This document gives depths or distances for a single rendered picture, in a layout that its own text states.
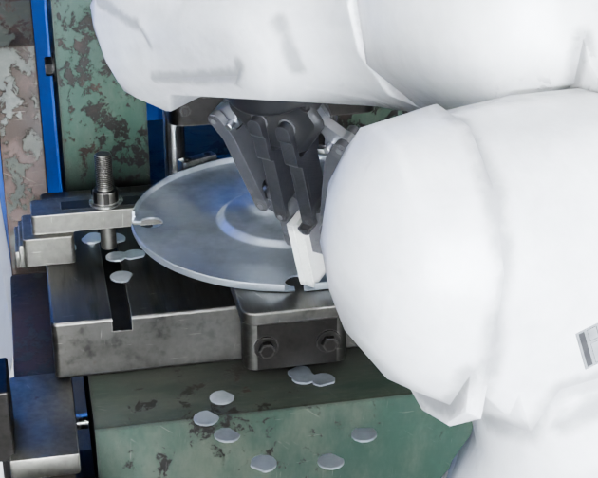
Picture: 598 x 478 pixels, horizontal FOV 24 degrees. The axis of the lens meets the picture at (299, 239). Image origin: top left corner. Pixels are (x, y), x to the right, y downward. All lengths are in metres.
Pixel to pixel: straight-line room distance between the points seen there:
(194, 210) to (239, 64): 0.61
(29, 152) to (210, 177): 0.31
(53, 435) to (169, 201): 0.25
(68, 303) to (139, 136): 0.30
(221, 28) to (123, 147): 0.86
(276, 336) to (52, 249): 0.25
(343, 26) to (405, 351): 0.20
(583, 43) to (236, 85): 0.22
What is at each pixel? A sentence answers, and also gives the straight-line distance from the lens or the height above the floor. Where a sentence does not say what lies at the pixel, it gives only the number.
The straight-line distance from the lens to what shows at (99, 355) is 1.31.
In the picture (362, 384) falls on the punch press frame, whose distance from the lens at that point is 1.30.
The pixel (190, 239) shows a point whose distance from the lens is 1.26.
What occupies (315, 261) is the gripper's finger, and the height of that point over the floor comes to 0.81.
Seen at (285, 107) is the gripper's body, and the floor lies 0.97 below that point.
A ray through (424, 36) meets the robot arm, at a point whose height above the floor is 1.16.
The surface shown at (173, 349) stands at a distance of 1.32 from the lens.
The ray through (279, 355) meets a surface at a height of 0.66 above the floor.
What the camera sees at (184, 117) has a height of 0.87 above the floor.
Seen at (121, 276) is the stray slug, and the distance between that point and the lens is 1.36.
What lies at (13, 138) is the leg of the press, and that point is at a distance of 1.62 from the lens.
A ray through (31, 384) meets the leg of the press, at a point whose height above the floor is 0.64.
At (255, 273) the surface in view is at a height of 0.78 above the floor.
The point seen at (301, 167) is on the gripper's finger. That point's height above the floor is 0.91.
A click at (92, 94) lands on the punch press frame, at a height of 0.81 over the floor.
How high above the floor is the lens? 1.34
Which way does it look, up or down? 26 degrees down
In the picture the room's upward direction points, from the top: straight up
